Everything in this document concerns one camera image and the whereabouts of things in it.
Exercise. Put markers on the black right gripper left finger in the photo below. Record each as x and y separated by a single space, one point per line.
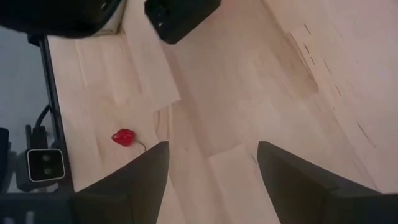
124 193

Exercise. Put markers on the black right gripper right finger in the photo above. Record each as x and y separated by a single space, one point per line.
311 193

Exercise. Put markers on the red toy pepper green stem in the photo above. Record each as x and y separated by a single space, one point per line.
123 137

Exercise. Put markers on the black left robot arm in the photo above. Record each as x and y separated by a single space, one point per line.
56 15

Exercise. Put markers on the small black box camera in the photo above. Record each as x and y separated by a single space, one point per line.
46 165

